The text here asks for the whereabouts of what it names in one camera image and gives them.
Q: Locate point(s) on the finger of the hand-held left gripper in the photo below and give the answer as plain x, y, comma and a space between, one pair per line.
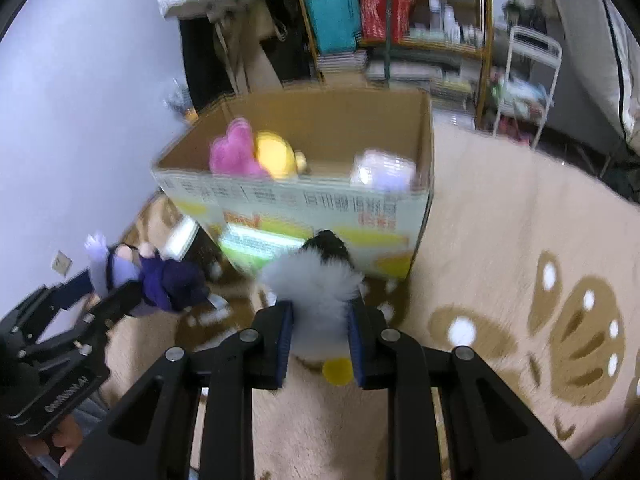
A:
115, 305
75, 287

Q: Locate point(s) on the beige patterned blanket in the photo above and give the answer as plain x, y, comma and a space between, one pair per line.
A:
500, 240

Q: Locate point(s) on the white metal cart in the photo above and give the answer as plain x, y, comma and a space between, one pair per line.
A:
532, 40

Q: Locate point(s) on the yellow dog plush toy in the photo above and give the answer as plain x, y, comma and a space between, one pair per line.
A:
275, 155

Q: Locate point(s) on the cardboard box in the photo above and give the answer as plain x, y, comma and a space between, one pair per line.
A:
320, 205

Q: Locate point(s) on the person's left hand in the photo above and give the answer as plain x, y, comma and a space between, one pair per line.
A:
69, 440

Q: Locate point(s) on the pale pink soft pack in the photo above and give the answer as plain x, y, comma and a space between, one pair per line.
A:
382, 170

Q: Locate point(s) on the teal bag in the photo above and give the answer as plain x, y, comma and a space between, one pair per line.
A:
330, 15

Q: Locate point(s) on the row of cosmetic bottles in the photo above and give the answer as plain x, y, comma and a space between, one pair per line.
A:
452, 22

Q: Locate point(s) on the black and white packet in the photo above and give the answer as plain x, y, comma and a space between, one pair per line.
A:
180, 240

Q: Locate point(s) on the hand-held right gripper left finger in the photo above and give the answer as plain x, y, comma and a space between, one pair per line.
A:
230, 370

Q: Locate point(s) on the black hanging coat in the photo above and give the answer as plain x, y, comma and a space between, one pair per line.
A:
205, 65

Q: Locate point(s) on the fluffy white black penguin plush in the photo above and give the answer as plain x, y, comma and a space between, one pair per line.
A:
315, 290

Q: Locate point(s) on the green tissue pack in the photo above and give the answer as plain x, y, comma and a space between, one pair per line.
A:
255, 245

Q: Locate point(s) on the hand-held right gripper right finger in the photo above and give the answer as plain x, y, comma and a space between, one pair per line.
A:
410, 375

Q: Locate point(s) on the pink plush toy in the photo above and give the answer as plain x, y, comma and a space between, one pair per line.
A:
235, 152

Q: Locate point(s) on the person's jeans leg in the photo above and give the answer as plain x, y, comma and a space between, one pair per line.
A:
92, 412

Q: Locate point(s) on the stack of books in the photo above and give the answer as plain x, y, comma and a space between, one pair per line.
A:
342, 62

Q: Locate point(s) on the wooden shelf unit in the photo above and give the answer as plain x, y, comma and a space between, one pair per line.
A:
482, 50

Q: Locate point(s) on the green pole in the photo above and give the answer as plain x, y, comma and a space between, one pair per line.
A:
389, 20

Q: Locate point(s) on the white-haired purple plush doll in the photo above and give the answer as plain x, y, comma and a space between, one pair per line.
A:
165, 280

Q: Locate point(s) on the white wall socket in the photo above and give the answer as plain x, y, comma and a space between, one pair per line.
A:
62, 263

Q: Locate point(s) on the red patterned bag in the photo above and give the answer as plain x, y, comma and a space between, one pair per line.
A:
375, 10

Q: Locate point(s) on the beige hanging trousers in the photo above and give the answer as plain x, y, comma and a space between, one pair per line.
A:
255, 60

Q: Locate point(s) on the pile of papers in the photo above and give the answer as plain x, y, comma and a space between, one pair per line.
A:
425, 75

